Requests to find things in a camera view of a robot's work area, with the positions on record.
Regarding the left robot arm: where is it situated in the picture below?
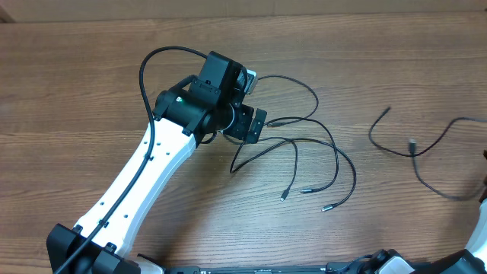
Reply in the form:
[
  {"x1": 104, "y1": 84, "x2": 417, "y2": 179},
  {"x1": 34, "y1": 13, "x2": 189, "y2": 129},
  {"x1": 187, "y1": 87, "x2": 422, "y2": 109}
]
[{"x1": 46, "y1": 52, "x2": 266, "y2": 273}]

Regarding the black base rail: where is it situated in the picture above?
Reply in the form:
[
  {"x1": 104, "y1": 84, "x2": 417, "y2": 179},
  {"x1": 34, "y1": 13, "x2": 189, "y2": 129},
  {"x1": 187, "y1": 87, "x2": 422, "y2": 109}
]
[{"x1": 165, "y1": 259, "x2": 366, "y2": 274}]

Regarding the thick black usb cable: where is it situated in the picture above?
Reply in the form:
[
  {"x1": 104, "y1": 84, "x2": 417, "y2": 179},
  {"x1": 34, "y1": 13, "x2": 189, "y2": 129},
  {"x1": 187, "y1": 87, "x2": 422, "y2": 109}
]
[{"x1": 368, "y1": 106, "x2": 487, "y2": 202}]

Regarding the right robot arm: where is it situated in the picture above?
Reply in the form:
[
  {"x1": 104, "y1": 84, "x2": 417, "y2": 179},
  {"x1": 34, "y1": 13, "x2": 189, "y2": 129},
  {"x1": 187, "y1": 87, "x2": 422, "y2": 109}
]
[{"x1": 358, "y1": 190, "x2": 486, "y2": 274}]

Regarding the cardboard back panel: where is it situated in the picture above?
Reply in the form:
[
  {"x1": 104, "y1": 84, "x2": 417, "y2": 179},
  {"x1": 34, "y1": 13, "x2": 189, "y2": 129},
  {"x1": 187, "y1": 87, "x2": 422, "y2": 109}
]
[{"x1": 1, "y1": 0, "x2": 486, "y2": 23}]

